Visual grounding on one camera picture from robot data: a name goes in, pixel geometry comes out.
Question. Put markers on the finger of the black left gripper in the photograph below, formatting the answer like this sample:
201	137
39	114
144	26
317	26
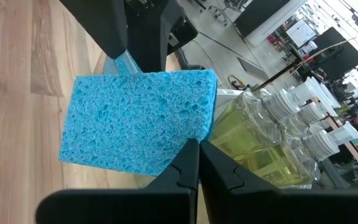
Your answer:
154	31
98	25

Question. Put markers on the black room divider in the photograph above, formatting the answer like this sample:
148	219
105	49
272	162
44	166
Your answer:
259	12

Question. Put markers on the black aluminium table frame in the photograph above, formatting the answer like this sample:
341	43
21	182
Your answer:
190	60

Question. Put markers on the blue cellulose sponge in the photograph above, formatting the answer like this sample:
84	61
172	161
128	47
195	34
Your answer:
135	124

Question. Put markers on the clear plastic bin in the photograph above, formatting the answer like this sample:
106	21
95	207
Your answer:
228	96

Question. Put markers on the white paper board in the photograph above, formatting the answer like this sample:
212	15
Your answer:
301	31

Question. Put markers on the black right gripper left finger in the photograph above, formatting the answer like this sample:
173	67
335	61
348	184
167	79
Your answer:
179	193

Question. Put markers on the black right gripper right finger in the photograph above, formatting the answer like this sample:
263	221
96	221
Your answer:
228	193

